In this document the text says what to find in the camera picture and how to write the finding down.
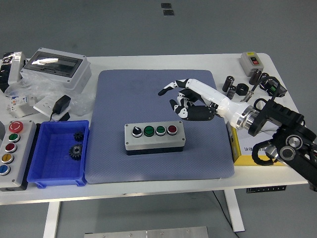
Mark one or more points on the white carton with foil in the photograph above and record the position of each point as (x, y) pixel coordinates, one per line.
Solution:
(16, 69)

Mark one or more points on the black cylindrical capacitor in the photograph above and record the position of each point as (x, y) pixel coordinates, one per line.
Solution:
(265, 75)
(231, 93)
(253, 77)
(227, 84)

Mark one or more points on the black foil bag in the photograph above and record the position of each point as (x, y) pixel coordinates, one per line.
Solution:
(4, 72)

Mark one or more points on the black table control panel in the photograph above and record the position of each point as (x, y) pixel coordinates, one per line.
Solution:
(266, 189)

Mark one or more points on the small black gear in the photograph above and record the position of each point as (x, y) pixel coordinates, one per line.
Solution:
(78, 136)

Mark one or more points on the small black plug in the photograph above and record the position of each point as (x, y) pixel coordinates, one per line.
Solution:
(65, 117)

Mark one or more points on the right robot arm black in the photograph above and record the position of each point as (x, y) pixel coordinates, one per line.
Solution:
(294, 143)

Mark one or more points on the four-button grey control box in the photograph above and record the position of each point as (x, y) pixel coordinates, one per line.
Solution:
(154, 141)

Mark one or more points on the clear plastic bag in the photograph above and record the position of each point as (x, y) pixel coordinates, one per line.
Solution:
(44, 88)

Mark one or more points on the white circuit breaker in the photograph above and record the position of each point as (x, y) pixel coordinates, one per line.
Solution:
(19, 105)

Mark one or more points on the grey enclosure with clear lid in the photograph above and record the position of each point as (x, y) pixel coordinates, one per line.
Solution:
(74, 77)

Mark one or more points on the large black gear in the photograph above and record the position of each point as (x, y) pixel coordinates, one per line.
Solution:
(75, 151)

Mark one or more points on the five-button grey control box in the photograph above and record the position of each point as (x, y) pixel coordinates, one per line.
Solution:
(22, 158)

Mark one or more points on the dark floor plate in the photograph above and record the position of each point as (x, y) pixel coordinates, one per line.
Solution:
(166, 5)
(168, 12)

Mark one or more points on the white table leg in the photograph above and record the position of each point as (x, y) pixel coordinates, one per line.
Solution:
(235, 215)
(51, 220)

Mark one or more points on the grey rocker switch box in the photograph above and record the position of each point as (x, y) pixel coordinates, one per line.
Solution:
(247, 64)

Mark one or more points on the grey-blue table mat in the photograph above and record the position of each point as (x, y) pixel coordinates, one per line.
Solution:
(111, 148)

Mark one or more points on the yellow and white cardboard box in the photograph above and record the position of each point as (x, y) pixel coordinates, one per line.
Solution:
(236, 153)

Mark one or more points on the black hex nut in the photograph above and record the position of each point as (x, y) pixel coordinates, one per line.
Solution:
(242, 89)

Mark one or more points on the white wall socket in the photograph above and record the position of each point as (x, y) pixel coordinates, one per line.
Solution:
(42, 107)

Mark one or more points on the black power adapter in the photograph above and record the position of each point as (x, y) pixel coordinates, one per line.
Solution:
(62, 104)

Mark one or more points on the grey metal plate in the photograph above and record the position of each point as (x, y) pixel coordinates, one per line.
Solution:
(148, 233)

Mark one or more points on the black module with green part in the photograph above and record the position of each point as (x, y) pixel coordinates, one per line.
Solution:
(272, 88)

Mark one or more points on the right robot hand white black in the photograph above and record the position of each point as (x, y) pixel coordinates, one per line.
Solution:
(210, 93)

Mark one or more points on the blue plastic bin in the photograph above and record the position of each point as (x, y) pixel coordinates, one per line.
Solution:
(57, 171)

